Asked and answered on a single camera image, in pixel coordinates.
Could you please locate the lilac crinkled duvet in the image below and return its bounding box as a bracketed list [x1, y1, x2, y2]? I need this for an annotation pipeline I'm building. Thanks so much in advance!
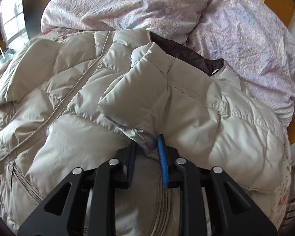
[41, 0, 208, 44]

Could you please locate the beige puffer down jacket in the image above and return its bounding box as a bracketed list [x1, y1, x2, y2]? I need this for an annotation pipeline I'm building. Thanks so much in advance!
[0, 29, 286, 235]

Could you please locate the lilac crinkled pillow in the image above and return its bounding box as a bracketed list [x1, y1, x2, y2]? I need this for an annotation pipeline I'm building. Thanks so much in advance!
[187, 0, 295, 126]

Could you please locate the floral bed sheet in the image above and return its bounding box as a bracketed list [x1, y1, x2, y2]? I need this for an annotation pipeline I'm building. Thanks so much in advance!
[269, 133, 293, 230]

